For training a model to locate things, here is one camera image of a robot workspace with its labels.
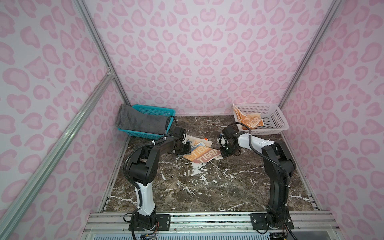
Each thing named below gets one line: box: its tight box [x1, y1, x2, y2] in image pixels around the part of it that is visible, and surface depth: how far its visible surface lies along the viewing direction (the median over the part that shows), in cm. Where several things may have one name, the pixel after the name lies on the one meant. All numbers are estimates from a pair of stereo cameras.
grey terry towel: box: [116, 104, 170, 135], surface depth 111 cm
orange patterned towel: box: [232, 103, 264, 130], surface depth 112 cm
